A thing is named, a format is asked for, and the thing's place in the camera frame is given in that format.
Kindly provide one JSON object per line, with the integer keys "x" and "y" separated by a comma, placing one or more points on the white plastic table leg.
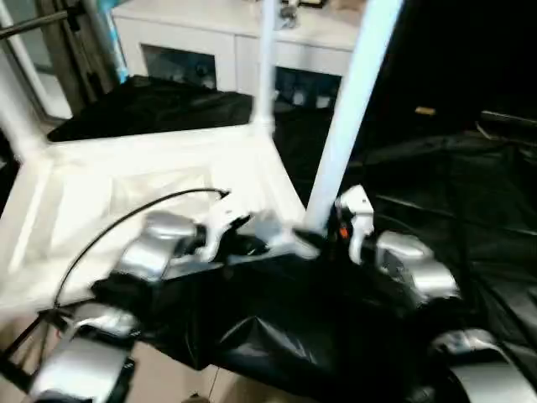
{"x": 265, "y": 63}
{"x": 19, "y": 117}
{"x": 352, "y": 105}

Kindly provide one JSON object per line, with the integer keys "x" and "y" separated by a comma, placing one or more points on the white plastic table top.
{"x": 105, "y": 168}

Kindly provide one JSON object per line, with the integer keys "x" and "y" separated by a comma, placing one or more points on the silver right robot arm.
{"x": 419, "y": 268}

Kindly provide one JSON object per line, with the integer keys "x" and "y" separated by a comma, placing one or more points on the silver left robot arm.
{"x": 147, "y": 252}

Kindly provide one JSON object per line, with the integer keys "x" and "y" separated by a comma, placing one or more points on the black plastic mat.
{"x": 440, "y": 189}

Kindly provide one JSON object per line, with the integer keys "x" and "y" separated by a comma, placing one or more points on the white jar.
{"x": 323, "y": 101}
{"x": 298, "y": 99}

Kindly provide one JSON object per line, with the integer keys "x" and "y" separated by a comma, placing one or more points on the small yellow label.
{"x": 425, "y": 111}

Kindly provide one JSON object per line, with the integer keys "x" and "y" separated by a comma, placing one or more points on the dark brown rounded object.
{"x": 194, "y": 398}

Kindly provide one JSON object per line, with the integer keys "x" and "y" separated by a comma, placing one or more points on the black speaker cabinet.
{"x": 440, "y": 54}

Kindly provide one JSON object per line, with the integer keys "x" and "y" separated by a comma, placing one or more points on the white sideboard cabinet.
{"x": 189, "y": 33}

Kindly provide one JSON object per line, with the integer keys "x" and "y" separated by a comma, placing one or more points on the dark bag of small parts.
{"x": 289, "y": 12}

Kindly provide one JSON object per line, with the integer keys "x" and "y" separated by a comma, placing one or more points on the blue and white tube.
{"x": 117, "y": 46}

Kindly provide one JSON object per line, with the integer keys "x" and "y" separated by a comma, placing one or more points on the grey metal tripod stand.
{"x": 79, "y": 54}

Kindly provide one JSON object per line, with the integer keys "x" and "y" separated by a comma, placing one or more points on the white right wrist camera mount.
{"x": 356, "y": 205}

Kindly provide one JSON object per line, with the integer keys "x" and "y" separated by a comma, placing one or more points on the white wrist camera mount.
{"x": 222, "y": 218}
{"x": 356, "y": 205}

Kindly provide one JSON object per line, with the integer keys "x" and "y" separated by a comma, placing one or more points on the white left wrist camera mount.
{"x": 222, "y": 218}

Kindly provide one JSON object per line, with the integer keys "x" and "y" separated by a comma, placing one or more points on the black metal floor frame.
{"x": 25, "y": 348}

